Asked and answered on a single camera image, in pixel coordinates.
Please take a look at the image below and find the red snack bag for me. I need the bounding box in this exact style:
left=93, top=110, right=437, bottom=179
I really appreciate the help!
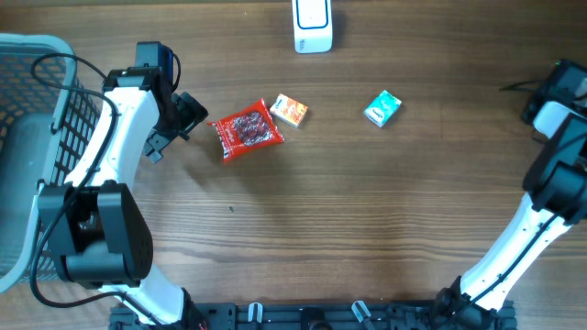
left=207, top=98, right=285, bottom=161

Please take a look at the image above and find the orange small box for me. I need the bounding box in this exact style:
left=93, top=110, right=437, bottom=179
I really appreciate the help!
left=270, top=93, right=308, bottom=127

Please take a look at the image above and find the green tissue pack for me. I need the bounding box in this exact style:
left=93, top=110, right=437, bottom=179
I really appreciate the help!
left=363, top=90, right=402, bottom=127

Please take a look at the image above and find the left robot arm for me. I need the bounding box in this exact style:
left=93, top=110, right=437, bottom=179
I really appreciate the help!
left=29, top=61, right=208, bottom=329

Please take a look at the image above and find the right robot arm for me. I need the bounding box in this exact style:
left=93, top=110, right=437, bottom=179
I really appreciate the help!
left=430, top=59, right=586, bottom=329

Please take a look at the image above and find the white barcode scanner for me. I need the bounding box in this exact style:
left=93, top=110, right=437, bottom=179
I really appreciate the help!
left=291, top=0, right=333, bottom=54

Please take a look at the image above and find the grey plastic mesh basket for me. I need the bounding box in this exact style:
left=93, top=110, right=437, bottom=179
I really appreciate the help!
left=1, top=33, right=100, bottom=292

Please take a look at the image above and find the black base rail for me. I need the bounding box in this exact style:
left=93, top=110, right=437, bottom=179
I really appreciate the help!
left=108, top=300, right=518, bottom=330

